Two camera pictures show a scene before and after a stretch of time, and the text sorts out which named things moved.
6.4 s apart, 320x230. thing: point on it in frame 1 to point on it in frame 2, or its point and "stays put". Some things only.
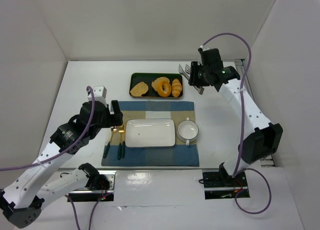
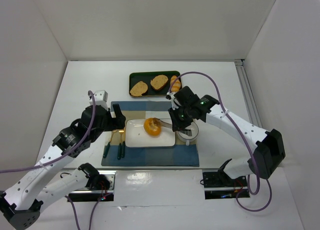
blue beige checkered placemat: [116, 153] stays put
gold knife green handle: [113, 129] stays put
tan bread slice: [139, 89] stays put
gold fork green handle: [119, 146] stays put
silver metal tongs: [187, 73] to [187, 132]
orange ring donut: [167, 89] to [151, 128]
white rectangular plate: [150, 133] stays put
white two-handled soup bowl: [187, 131] stays put
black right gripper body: [194, 73] to [178, 125]
